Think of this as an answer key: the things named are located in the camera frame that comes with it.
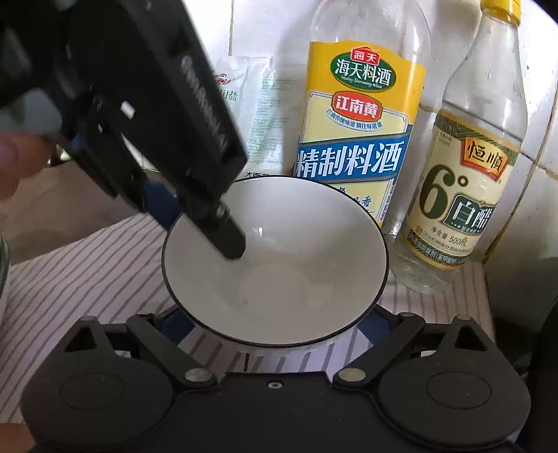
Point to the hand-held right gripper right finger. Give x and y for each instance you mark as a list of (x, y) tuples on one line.
[(374, 321)]

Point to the striped cloth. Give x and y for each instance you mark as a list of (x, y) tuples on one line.
[(87, 278)]

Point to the yellow cap vinegar bottle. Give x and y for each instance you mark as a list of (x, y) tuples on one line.
[(473, 183)]

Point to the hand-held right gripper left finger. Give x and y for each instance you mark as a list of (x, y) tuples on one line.
[(174, 320)]

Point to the yellow label cooking wine bottle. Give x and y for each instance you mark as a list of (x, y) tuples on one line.
[(355, 130)]

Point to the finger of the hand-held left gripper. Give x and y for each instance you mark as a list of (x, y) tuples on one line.
[(226, 237), (163, 204)]

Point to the small white black-rimmed bowl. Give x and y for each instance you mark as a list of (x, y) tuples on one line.
[(279, 270)]

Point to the white salt bag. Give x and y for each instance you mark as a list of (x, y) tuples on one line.
[(263, 113)]

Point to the person's left hand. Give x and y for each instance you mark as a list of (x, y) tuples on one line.
[(24, 165)]

